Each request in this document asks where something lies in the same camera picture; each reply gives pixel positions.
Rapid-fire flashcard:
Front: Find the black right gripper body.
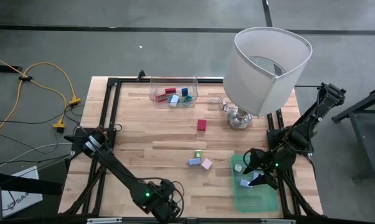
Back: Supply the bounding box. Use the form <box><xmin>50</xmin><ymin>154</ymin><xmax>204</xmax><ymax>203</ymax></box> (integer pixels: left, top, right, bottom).
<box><xmin>258</xmin><ymin>152</ymin><xmax>288</xmax><ymax>181</ymax></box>

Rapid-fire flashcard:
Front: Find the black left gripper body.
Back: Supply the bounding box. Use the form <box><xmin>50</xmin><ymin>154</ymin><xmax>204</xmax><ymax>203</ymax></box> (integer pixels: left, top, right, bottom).
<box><xmin>153</xmin><ymin>179</ymin><xmax>181</xmax><ymax>222</ymax></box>

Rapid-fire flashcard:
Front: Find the green translucent plastic bin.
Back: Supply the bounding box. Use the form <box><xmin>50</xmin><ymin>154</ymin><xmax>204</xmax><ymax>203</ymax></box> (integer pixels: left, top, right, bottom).
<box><xmin>230</xmin><ymin>152</ymin><xmax>280</xmax><ymax>214</ymax></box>

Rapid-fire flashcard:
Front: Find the pink flat block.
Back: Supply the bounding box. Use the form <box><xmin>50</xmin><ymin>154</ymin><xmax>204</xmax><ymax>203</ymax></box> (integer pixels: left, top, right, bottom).
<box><xmin>201</xmin><ymin>157</ymin><xmax>214</xmax><ymax>171</ymax></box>

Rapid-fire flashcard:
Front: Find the white lamp with shade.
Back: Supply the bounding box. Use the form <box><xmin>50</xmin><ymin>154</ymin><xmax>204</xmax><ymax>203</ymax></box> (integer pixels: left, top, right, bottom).
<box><xmin>222</xmin><ymin>26</ymin><xmax>313</xmax><ymax>131</ymax></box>

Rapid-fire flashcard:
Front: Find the black metal side table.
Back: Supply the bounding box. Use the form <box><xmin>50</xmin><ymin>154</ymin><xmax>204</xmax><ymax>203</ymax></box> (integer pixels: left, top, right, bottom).
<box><xmin>331</xmin><ymin>85</ymin><xmax>375</xmax><ymax>181</ymax></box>

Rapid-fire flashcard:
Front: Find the silver edge strip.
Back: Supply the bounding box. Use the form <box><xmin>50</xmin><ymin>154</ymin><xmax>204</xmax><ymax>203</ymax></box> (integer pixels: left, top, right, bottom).
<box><xmin>151</xmin><ymin>76</ymin><xmax>225</xmax><ymax>80</ymax></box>

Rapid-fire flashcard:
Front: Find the clear plastic bin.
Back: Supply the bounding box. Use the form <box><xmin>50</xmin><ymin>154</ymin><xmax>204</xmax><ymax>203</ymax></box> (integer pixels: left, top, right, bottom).
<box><xmin>148</xmin><ymin>73</ymin><xmax>199</xmax><ymax>109</ymax></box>

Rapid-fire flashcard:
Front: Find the white printed box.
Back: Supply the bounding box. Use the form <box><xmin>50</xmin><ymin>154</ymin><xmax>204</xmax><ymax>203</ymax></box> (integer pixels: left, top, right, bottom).
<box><xmin>0</xmin><ymin>166</ymin><xmax>44</xmax><ymax>218</ymax></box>

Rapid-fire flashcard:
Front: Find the black beam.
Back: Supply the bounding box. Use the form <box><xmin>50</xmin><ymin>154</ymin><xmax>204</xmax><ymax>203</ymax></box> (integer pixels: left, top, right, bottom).
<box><xmin>0</xmin><ymin>170</ymin><xmax>63</xmax><ymax>196</ymax></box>

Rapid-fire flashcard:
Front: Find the black floor bar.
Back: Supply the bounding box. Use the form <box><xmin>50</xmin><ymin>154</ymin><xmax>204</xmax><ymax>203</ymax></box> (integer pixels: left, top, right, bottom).
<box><xmin>0</xmin><ymin>64</ymin><xmax>23</xmax><ymax>73</ymax></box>

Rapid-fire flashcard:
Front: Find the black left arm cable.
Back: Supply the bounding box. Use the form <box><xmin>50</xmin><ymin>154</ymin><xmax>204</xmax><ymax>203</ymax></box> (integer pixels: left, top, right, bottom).
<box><xmin>137</xmin><ymin>177</ymin><xmax>186</xmax><ymax>216</ymax></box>

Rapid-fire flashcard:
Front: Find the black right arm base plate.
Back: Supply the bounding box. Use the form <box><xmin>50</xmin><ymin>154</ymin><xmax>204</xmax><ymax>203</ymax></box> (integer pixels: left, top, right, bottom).
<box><xmin>266</xmin><ymin>128</ymin><xmax>313</xmax><ymax>156</ymax></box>

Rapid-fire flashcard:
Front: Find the long silver bracket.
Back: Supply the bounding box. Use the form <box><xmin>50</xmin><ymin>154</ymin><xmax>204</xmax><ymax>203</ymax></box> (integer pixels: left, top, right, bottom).
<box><xmin>261</xmin><ymin>218</ymin><xmax>297</xmax><ymax>224</ymax></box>
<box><xmin>86</xmin><ymin>217</ymin><xmax>123</xmax><ymax>224</ymax></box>

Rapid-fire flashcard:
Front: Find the clear lamp cord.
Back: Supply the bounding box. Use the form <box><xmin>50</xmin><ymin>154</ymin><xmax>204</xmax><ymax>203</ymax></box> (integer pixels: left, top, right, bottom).
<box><xmin>209</xmin><ymin>95</ymin><xmax>231</xmax><ymax>113</ymax></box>

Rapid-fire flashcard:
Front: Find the black aluminium frame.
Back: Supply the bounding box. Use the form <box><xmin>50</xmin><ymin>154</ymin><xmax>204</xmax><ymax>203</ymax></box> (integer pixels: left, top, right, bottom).
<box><xmin>62</xmin><ymin>76</ymin><xmax>324</xmax><ymax>224</ymax></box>

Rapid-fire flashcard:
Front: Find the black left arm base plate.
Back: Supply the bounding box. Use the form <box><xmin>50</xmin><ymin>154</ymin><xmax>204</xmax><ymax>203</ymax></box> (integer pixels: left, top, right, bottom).
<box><xmin>64</xmin><ymin>126</ymin><xmax>116</xmax><ymax>153</ymax></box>

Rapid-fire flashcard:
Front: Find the yellow extension cord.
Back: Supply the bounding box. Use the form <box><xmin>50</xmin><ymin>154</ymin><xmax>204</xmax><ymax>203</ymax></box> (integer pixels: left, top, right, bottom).
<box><xmin>21</xmin><ymin>62</ymin><xmax>82</xmax><ymax>106</ymax></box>
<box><xmin>0</xmin><ymin>52</ymin><xmax>67</xmax><ymax>142</ymax></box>

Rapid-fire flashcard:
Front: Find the white floor cable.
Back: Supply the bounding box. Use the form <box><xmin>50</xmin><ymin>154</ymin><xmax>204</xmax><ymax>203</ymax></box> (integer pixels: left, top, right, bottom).
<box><xmin>0</xmin><ymin>142</ymin><xmax>74</xmax><ymax>172</ymax></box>

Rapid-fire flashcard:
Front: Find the black floor cable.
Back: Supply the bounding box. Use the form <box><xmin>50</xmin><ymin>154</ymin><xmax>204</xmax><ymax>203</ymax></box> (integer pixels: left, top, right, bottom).
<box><xmin>0</xmin><ymin>104</ymin><xmax>84</xmax><ymax>125</ymax></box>
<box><xmin>0</xmin><ymin>129</ymin><xmax>60</xmax><ymax>155</ymax></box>
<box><xmin>0</xmin><ymin>153</ymin><xmax>73</xmax><ymax>169</ymax></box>

